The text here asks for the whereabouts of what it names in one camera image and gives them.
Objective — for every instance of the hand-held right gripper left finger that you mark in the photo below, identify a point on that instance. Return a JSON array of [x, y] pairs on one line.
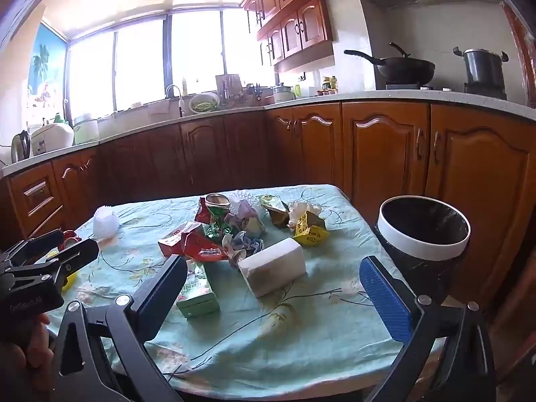
[[162, 297]]

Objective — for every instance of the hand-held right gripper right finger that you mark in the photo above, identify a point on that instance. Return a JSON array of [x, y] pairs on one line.
[[384, 297]]

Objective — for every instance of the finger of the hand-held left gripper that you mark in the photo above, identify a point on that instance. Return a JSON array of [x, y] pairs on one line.
[[35, 245], [73, 256]]

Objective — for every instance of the black bin with white rim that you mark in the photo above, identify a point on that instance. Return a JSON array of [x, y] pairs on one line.
[[423, 238]]

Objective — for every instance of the crushed green can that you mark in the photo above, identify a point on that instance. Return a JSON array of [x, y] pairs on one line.
[[217, 213]]

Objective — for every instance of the white tissue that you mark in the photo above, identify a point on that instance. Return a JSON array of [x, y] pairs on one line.
[[300, 210]]

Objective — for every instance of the person's left hand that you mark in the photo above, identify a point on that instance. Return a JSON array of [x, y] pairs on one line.
[[33, 364]]

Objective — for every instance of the yellow plastic piece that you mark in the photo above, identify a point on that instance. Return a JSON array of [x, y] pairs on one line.
[[70, 281]]

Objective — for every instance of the green drink carton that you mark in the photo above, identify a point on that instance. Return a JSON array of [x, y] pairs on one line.
[[197, 295]]

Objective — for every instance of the red snack wrapper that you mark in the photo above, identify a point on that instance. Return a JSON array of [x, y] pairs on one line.
[[188, 245]]

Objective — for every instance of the light green floral tablecloth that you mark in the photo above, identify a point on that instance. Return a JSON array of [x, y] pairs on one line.
[[293, 322]]

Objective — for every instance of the steel electric kettle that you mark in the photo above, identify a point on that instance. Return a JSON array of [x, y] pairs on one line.
[[21, 146]]

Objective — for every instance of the yellow snack wrapper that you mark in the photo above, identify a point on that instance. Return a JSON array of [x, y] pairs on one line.
[[310, 231]]

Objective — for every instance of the crumpled patterned paper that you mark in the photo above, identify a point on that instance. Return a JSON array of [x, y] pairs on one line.
[[247, 234]]

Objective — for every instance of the white rice cooker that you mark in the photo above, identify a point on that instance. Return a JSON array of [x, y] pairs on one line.
[[52, 138]]

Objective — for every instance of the white tissue pack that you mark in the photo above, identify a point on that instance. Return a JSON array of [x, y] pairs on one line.
[[274, 270]]

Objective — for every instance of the white and green cooker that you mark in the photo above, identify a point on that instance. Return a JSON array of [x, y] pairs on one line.
[[86, 130]]

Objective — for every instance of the clear plastic tray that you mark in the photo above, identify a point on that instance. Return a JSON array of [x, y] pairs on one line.
[[243, 196]]

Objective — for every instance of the olive foil wrapper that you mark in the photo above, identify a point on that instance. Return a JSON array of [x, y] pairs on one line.
[[276, 210]]

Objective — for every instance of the wooden base cabinets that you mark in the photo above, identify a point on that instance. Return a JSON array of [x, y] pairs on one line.
[[377, 150]]

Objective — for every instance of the chrome kitchen faucet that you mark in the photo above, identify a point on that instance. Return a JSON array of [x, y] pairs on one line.
[[176, 96]]

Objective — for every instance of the colander with green vegetables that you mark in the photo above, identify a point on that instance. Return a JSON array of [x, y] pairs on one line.
[[204, 102]]

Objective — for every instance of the gas stove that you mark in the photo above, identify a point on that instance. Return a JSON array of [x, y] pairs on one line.
[[418, 86]]

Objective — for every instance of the spice jars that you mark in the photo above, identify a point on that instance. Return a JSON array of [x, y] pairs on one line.
[[327, 86]]

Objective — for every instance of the wooden knife block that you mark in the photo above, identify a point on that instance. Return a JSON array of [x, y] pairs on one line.
[[228, 88]]

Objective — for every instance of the small white green pot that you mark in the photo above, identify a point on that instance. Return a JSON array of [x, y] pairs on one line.
[[282, 93]]

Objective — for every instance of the black wok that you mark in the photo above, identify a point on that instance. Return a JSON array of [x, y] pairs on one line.
[[402, 69]]

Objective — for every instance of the dark steel pot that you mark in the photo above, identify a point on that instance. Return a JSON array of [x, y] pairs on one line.
[[483, 69]]

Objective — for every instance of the wall poster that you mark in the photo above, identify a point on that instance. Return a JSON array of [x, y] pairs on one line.
[[44, 71]]

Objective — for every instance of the wooden wall cabinets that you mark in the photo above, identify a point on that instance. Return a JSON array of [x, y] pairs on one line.
[[293, 12]]

